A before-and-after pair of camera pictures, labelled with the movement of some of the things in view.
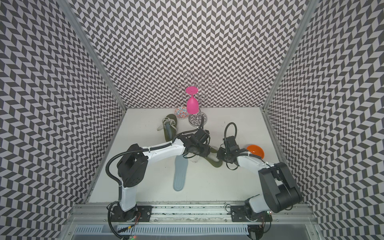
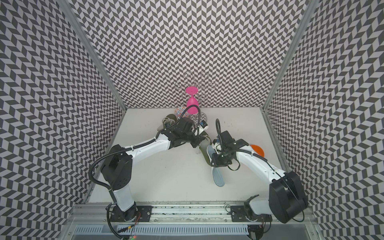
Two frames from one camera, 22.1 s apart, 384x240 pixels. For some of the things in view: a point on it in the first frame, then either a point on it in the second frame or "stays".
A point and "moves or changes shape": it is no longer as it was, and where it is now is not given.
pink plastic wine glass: (192, 104) stays
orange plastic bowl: (256, 150) stays
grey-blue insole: (181, 167) to (217, 176)
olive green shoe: (212, 158) moves or changes shape
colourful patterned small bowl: (181, 112) stays
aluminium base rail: (102, 213) stays
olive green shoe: (169, 127) stays
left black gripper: (206, 152) to (198, 139)
